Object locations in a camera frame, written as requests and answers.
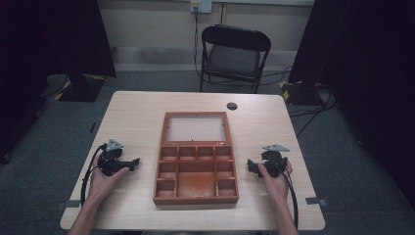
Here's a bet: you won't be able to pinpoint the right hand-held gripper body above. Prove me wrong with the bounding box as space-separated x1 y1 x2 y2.
258 144 291 179

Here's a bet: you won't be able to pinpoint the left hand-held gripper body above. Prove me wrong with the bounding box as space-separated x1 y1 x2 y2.
97 137 132 177

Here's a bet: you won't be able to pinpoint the wooden compartment box with lid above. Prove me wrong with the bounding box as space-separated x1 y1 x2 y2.
152 111 241 207

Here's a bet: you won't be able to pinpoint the person's left hand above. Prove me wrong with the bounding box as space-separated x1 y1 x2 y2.
87 154 131 204

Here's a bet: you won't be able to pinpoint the person's right hand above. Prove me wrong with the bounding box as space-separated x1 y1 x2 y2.
256 160 294 204

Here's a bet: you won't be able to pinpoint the grey tape strip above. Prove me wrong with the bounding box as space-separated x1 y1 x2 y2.
54 199 82 212
304 196 328 207

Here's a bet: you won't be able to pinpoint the black stand base yellow tape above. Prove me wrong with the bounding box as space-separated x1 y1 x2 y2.
54 73 108 103
278 79 325 107

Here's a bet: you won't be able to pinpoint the black folding chair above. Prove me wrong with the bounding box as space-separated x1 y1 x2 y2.
199 23 273 95

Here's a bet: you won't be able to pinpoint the dark curtain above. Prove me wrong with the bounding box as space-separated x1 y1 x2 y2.
0 0 117 165
288 0 415 210

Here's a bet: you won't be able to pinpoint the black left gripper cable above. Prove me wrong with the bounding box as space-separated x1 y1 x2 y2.
79 143 108 208

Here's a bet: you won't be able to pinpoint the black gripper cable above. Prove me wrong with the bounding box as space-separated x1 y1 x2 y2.
79 143 108 208
279 170 300 230

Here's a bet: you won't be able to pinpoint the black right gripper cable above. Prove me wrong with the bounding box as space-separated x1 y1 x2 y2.
279 170 300 230

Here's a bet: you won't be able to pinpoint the black floor cables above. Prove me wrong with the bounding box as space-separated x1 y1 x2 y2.
260 66 338 139

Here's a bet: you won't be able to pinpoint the black wall socket cable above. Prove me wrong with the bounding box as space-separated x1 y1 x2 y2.
193 6 209 81

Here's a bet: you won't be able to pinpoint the white wall socket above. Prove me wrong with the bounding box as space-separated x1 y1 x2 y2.
190 0 213 15

